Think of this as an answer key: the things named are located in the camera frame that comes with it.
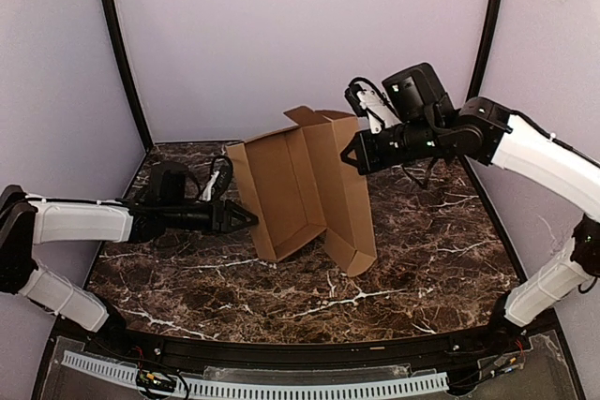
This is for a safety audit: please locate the brown cardboard box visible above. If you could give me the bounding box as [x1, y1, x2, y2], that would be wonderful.
[226, 106, 377, 277]

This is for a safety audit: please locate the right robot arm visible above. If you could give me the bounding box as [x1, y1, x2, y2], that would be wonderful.
[340, 63, 599, 333]

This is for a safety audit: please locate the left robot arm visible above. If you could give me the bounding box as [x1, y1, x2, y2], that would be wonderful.
[1, 156, 259, 333]

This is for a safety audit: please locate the small green circuit board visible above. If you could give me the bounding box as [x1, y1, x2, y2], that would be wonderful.
[135, 369, 176, 392]

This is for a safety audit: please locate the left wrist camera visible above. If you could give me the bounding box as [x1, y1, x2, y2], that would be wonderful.
[199, 170, 220, 202]

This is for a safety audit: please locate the right black frame post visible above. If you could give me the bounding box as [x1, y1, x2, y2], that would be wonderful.
[466, 0, 502, 100]

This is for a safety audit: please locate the black frame post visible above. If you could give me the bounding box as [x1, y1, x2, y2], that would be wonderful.
[100, 0, 154, 153]
[466, 0, 502, 100]

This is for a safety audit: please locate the black front rail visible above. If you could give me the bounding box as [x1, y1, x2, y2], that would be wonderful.
[51, 296, 559, 376]

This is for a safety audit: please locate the white slotted cable duct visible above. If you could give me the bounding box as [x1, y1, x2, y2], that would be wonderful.
[60, 350, 449, 399]

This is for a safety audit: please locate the left black frame post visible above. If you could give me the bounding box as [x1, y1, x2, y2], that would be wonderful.
[100, 0, 154, 153]

